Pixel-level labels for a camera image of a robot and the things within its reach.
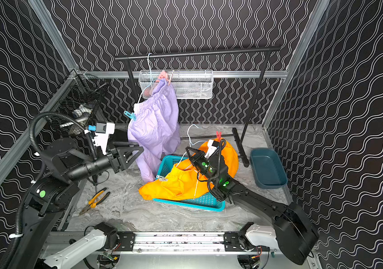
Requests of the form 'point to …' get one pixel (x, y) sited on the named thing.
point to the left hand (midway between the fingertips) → (139, 144)
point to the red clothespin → (219, 135)
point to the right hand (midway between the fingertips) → (185, 147)
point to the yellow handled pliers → (93, 202)
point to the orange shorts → (182, 182)
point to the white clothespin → (162, 179)
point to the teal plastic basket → (164, 163)
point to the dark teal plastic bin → (267, 169)
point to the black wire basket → (77, 97)
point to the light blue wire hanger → (190, 144)
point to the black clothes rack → (244, 161)
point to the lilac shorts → (156, 127)
